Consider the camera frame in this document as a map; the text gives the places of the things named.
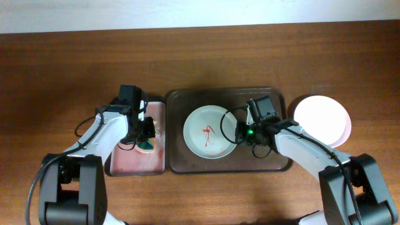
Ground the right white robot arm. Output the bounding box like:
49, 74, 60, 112
235, 96, 399, 225

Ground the white plate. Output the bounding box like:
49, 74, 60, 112
293, 95, 352, 148
183, 105, 237, 159

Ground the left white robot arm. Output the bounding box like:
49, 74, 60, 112
33, 85, 155, 225

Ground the large brown serving tray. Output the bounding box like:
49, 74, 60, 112
165, 87, 293, 174

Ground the small black soapy tray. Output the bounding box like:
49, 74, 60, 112
105, 101, 166, 176

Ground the green and yellow sponge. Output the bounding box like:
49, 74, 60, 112
136, 141, 154, 153

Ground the left black cable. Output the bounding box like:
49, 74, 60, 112
24, 99, 144, 225

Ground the white plate front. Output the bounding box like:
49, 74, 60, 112
293, 95, 352, 148

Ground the black cable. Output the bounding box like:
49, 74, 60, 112
219, 106, 365, 225
24, 99, 144, 225

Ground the right black cable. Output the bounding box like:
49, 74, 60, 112
219, 106, 365, 225

